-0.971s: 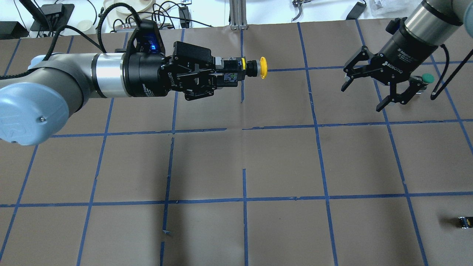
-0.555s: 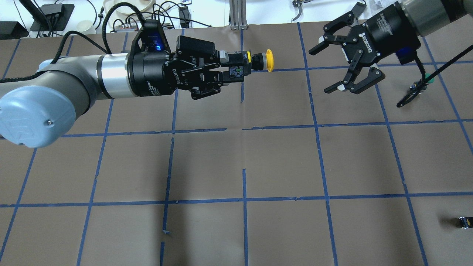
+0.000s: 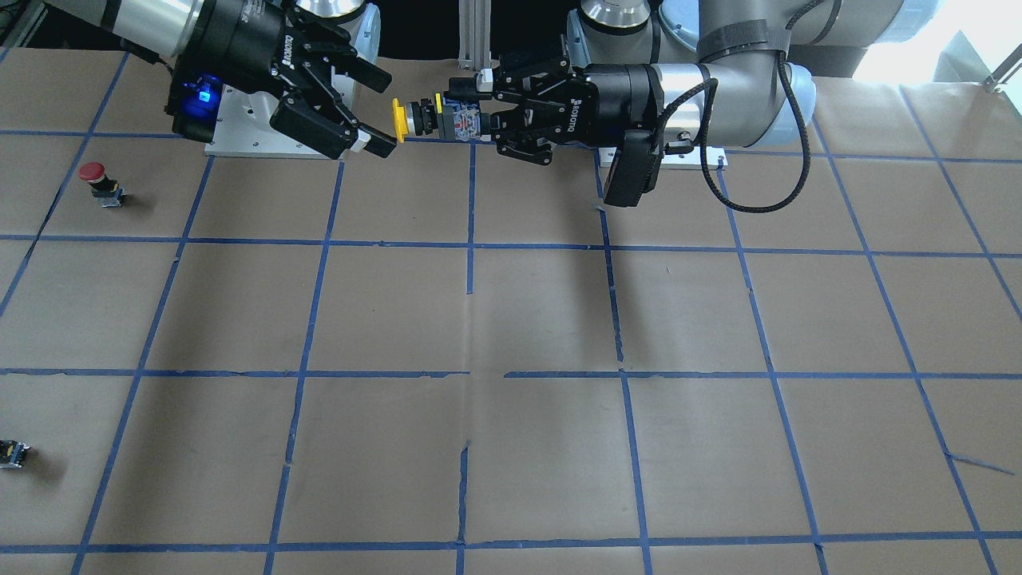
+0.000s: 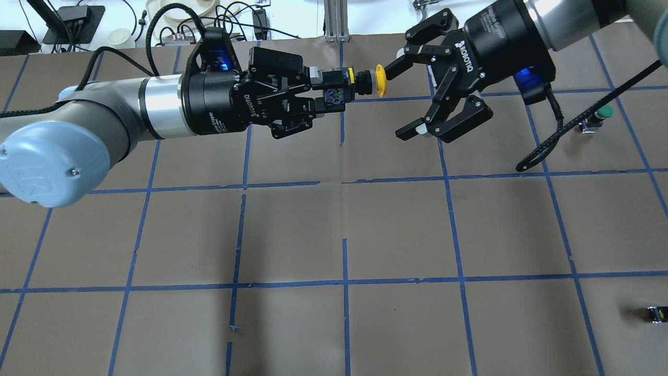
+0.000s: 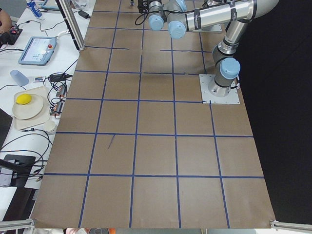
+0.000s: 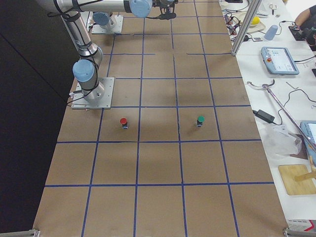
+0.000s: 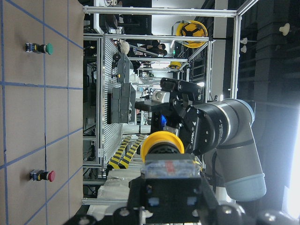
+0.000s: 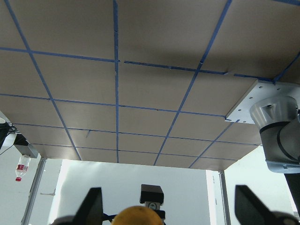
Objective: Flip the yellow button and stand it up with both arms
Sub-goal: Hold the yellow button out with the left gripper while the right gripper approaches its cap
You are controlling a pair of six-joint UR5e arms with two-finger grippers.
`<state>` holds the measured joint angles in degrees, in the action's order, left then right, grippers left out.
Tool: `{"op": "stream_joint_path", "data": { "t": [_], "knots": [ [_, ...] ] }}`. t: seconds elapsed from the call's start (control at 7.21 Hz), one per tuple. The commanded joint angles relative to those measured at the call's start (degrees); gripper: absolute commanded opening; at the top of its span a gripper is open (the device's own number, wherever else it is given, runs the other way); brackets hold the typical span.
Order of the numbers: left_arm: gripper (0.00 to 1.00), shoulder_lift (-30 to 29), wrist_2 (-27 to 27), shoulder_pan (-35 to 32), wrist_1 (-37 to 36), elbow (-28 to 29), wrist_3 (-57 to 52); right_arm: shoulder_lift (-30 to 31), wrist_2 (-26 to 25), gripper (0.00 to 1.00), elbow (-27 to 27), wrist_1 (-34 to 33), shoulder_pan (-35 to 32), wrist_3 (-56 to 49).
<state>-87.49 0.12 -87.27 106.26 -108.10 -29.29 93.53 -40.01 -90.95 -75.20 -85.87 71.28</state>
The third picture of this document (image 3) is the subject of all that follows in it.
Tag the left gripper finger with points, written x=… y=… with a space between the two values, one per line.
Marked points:
x=526 y=136
x=512 y=80

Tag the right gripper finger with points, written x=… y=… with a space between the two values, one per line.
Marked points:
x=330 y=128
x=346 y=36

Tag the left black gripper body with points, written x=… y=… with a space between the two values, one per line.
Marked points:
x=616 y=94

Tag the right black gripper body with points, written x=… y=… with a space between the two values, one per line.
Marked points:
x=239 y=38

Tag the yellow push button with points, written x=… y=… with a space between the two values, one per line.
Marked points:
x=452 y=120

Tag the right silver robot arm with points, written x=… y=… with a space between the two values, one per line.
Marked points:
x=162 y=28

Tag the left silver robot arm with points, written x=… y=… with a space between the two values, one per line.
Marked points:
x=734 y=73

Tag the red push button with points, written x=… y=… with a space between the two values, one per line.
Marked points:
x=108 y=192

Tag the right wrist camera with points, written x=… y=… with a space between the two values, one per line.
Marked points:
x=194 y=104

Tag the aluminium frame post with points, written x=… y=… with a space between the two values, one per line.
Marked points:
x=474 y=27

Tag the black switch block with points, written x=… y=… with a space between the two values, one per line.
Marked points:
x=13 y=454

